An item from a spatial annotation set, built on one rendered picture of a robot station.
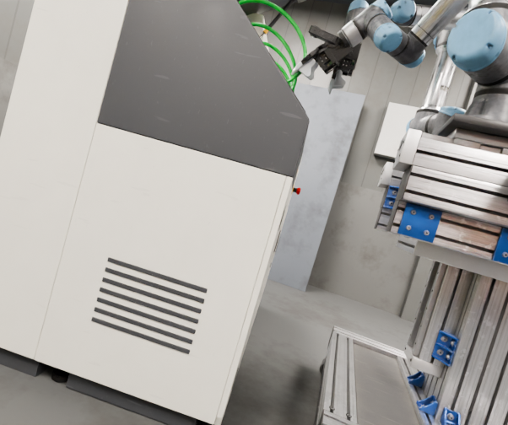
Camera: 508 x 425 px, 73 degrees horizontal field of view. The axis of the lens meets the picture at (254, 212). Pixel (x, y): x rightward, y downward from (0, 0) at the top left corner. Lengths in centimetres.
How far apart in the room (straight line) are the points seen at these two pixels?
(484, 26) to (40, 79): 115
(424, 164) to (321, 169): 244
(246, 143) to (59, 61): 60
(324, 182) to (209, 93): 245
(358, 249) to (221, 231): 271
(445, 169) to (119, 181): 87
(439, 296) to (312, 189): 225
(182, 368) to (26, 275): 53
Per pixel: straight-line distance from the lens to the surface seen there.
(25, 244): 121
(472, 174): 100
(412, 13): 150
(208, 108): 99
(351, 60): 149
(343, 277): 358
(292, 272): 325
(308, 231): 325
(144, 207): 101
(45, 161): 117
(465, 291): 126
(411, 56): 134
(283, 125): 95
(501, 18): 100
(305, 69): 133
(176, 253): 98
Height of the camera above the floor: 71
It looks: 3 degrees down
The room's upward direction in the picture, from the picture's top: 16 degrees clockwise
